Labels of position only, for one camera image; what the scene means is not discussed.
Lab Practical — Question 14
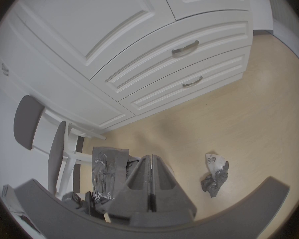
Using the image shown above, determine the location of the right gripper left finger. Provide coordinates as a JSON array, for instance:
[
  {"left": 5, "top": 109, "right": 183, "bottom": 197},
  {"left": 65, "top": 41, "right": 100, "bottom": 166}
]
[{"left": 107, "top": 154, "right": 152, "bottom": 221}]

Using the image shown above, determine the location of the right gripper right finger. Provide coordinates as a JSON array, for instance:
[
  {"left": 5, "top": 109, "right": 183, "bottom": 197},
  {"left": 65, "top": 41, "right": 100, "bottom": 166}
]
[{"left": 152, "top": 154, "right": 197, "bottom": 220}]

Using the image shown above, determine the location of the black plastic bag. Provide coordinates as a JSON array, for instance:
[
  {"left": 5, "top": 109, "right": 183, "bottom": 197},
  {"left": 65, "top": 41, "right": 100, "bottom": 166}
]
[{"left": 91, "top": 146, "right": 140, "bottom": 204}]

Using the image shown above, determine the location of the white printed wrapper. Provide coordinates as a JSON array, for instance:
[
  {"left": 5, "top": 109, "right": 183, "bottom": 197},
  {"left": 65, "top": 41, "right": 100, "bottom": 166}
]
[{"left": 205, "top": 153, "right": 226, "bottom": 175}]

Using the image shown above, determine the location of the crumpled black plastic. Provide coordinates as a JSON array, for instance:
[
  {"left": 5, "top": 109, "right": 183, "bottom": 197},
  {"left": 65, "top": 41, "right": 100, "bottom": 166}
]
[{"left": 200, "top": 161, "right": 229, "bottom": 198}]

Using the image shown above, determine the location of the grey and white chair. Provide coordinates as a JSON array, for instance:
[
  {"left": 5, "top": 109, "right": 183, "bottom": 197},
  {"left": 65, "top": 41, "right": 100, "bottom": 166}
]
[{"left": 13, "top": 95, "right": 107, "bottom": 201}]

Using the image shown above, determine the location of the white wardrobe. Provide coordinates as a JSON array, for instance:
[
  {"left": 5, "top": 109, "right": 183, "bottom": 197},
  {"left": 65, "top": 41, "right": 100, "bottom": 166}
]
[{"left": 0, "top": 0, "right": 254, "bottom": 135}]

